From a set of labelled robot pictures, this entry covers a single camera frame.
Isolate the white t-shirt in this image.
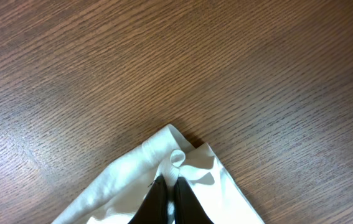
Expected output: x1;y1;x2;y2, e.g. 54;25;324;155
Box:
54;124;263;223

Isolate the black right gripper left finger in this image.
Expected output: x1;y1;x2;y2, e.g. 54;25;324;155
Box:
128;175;167;224

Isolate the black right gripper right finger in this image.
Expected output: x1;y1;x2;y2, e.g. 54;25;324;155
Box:
173;177;214;224

